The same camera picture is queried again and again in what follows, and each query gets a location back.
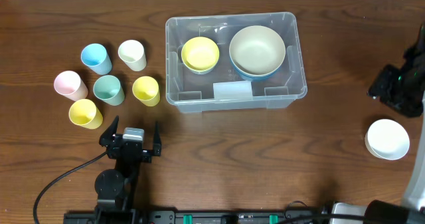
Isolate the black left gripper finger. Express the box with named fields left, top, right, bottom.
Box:
left=153, top=122, right=162, bottom=156
left=99, top=116, right=119, bottom=147

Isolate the grey small bowl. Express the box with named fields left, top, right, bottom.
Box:
left=186, top=66, right=214, bottom=74

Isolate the yellow small bowl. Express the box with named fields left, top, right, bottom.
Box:
left=181, top=37, right=220, bottom=70

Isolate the clear plastic storage bin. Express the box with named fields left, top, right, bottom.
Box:
left=165, top=12, right=307, bottom=113

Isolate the dark blue bowl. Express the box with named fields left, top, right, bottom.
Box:
left=232, top=63, right=278, bottom=81

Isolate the beige bowl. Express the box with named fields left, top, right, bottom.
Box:
left=229, top=25, right=286, bottom=76

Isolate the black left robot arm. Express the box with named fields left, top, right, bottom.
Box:
left=93, top=117, right=162, bottom=224

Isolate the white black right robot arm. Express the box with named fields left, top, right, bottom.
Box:
left=315, top=29, right=424, bottom=223

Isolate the yellow plastic cup front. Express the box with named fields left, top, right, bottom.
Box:
left=68, top=99, right=103, bottom=130

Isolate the green plastic cup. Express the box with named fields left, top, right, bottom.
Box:
left=93, top=75, right=125, bottom=106

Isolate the white small bowl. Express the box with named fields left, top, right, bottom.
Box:
left=365, top=119, right=410, bottom=161

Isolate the yellow plastic cup near bin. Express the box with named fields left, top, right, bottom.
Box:
left=132, top=76, right=160, bottom=107

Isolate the pink plastic cup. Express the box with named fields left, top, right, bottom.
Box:
left=54, top=70, right=88, bottom=101

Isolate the blue plastic cup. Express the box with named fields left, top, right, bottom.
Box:
left=80, top=43, right=112, bottom=75

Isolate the cream plastic cup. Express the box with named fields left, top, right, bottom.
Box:
left=118, top=40, right=147, bottom=71

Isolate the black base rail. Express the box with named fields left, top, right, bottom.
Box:
left=63, top=208, right=316, bottom=224

